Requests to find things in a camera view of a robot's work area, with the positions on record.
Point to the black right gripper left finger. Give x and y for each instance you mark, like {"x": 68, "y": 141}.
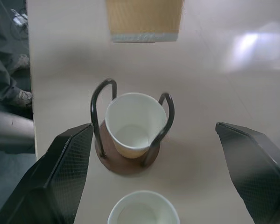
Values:
{"x": 58, "y": 172}

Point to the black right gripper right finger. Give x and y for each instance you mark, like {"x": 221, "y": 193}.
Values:
{"x": 256, "y": 168}

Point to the white paper cup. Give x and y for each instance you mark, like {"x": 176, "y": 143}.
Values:
{"x": 135, "y": 126}
{"x": 143, "y": 208}

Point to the brown corrugated paper cup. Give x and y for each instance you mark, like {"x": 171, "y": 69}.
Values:
{"x": 144, "y": 18}

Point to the person in grey clothes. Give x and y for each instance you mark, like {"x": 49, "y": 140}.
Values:
{"x": 7, "y": 74}

